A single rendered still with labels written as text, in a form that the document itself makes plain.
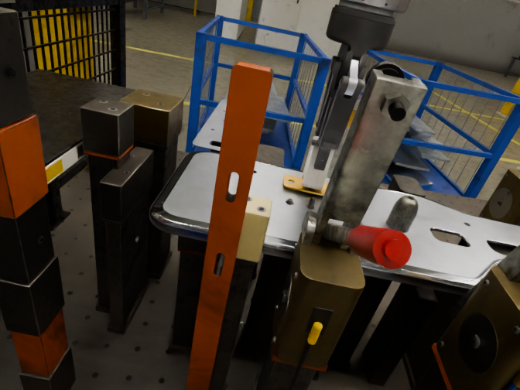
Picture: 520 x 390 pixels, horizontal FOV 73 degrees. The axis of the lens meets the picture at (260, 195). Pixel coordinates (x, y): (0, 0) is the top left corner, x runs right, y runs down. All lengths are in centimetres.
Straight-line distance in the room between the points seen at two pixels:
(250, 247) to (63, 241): 58
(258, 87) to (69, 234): 69
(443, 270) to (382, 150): 24
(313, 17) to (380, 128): 807
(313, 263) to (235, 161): 11
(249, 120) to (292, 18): 800
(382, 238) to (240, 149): 13
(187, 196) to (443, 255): 34
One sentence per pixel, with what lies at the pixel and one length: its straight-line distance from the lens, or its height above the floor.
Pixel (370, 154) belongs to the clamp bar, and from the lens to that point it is 28.
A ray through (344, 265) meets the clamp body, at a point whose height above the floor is 105.
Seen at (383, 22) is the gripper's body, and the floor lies 124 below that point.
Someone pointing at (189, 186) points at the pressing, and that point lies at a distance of 49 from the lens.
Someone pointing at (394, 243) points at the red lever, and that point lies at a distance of 20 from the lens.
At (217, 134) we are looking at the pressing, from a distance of 66.
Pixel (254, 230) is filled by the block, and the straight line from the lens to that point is 35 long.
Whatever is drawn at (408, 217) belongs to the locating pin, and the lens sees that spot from 51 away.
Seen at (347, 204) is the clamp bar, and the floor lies 110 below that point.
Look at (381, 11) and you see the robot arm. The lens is 45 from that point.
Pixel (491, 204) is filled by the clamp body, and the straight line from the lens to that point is 82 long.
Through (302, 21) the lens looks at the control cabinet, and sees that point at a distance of 830.
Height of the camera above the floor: 125
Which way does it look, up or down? 31 degrees down
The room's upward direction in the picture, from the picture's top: 13 degrees clockwise
